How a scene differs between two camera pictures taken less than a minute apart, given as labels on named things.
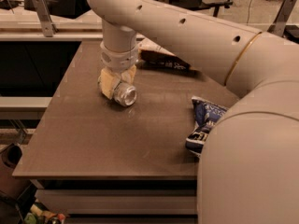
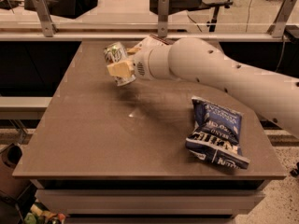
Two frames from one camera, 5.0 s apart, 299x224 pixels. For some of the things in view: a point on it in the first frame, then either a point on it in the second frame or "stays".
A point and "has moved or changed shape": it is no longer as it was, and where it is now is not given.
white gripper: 119,60 -> 139,63
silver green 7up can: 125,94 has moved or changed shape
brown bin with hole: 10,186 stays
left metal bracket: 49,27 stays
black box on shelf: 66,1 stays
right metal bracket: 284,12 stays
